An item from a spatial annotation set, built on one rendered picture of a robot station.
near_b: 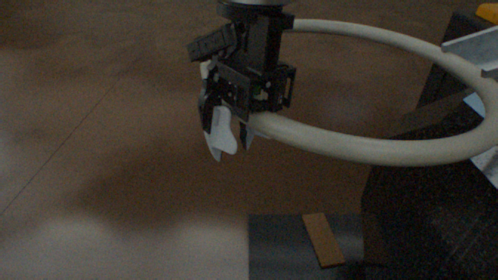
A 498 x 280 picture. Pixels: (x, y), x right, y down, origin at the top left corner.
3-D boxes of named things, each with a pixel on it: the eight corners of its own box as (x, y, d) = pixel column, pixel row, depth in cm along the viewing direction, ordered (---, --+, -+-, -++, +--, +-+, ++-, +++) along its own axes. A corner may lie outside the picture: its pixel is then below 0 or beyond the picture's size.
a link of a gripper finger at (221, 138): (221, 183, 40) (236, 118, 36) (196, 159, 43) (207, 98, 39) (238, 178, 42) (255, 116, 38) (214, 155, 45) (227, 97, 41)
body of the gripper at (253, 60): (243, 128, 35) (253, 15, 28) (202, 98, 40) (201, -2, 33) (290, 112, 39) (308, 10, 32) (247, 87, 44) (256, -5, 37)
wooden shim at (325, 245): (301, 217, 139) (301, 215, 139) (322, 214, 141) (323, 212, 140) (321, 267, 120) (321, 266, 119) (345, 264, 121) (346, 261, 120)
